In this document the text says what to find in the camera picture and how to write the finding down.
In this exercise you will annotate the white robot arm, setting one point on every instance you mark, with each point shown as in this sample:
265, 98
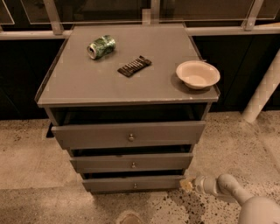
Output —
254, 209

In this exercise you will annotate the black snack bar wrapper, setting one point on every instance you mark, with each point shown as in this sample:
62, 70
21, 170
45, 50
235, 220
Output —
134, 66

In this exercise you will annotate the white paper bowl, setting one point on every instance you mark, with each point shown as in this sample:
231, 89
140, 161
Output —
198, 74

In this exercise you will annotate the grey drawer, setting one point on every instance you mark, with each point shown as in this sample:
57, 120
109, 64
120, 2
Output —
132, 163
120, 135
131, 184

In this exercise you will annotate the metal railing frame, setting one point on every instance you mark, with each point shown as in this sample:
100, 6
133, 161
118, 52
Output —
56, 19

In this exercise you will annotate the grey top drawer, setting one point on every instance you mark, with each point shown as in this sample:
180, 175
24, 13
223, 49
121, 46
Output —
120, 135

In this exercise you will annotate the grey bottom drawer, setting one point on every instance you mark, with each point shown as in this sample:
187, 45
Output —
131, 184

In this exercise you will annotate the white diagonal pole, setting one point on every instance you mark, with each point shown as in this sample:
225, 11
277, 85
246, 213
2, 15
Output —
264, 91

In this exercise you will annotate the green crushed soda can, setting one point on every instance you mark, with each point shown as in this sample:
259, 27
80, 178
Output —
101, 46

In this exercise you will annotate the grey middle drawer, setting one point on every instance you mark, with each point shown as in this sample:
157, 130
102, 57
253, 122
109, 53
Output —
132, 163

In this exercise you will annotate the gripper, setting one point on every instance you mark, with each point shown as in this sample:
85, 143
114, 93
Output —
199, 184

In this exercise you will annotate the grey drawer cabinet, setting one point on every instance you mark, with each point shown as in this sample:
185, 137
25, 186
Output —
80, 90

